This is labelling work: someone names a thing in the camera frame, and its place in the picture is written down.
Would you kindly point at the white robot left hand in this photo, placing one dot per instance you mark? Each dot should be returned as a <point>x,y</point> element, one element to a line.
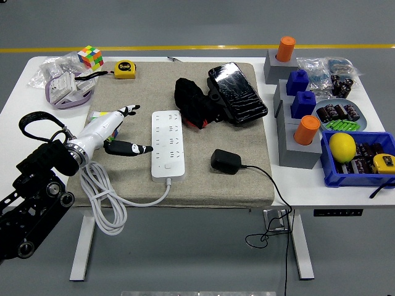
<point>98,128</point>

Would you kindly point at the white power strip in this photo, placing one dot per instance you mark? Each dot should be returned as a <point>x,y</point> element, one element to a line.
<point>168,145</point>

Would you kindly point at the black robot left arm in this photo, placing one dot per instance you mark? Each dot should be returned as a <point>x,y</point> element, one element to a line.
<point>46,160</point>

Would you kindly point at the colourful puzzle cube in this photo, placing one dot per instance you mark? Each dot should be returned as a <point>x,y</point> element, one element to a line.
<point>96,114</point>
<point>89,57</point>

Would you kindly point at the purple tray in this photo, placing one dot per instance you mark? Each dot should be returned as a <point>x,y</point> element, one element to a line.
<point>66,105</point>

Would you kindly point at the small white plastic part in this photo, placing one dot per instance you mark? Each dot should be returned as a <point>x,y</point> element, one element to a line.
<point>84,85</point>

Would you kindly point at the large white plastic part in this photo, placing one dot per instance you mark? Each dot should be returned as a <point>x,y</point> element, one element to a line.
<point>63,87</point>

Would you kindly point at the clear plastic parts bag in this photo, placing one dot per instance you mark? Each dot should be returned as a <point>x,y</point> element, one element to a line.
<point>341,65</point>
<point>60,63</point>
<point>314,71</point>
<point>38,78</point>

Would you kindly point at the black cloth bundle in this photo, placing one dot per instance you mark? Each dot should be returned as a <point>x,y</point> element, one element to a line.
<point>191,98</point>

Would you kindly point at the dark pen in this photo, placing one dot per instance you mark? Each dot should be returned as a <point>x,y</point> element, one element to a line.
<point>172,58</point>

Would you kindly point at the black clamp holder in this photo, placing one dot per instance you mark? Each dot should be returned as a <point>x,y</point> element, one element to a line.
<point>214,96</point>

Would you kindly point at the grey-brown fabric mat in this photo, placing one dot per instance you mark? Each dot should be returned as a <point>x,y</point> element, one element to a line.
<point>216,185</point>

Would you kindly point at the white table leg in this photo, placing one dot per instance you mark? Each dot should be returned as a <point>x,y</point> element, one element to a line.
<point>304,262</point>
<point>80,262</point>

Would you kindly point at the glossy black flat device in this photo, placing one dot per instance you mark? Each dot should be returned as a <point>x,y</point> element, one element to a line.
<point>237,92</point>

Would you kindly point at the orange cylinder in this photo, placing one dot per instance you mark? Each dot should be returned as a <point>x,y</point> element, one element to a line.
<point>285,49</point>
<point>306,131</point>

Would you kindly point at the large grey block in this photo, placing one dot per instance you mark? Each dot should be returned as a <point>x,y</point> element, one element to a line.
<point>299,157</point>

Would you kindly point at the blue block with knob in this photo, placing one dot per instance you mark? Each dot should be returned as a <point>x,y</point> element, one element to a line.
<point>304,106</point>
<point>297,83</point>

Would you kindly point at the black capacitor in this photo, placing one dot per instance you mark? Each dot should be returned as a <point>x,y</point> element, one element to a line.
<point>350,83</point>
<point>377,148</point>
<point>331,111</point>
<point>361,166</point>
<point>364,150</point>
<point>352,112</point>
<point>340,111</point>
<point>344,168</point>
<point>336,89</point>
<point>323,114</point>
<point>345,92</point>
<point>335,78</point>

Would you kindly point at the green battery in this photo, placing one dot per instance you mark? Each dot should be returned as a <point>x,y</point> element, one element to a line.
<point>341,124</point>
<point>330,125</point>
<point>356,125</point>
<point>346,124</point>
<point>350,125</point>
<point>335,124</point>

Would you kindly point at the yellow lemon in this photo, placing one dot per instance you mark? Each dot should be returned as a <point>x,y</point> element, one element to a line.
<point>342,148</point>

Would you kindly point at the black table control panel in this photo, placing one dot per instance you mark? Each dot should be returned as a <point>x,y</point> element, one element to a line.
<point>338,212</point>

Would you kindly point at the blue plastic bin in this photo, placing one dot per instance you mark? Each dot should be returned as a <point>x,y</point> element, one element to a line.
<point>355,180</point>

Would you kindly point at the pale blue oval plate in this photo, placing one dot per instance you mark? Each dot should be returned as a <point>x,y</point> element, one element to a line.
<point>363,120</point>

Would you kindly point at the silver metal bracket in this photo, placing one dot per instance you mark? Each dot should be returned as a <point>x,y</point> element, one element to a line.
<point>271,220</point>

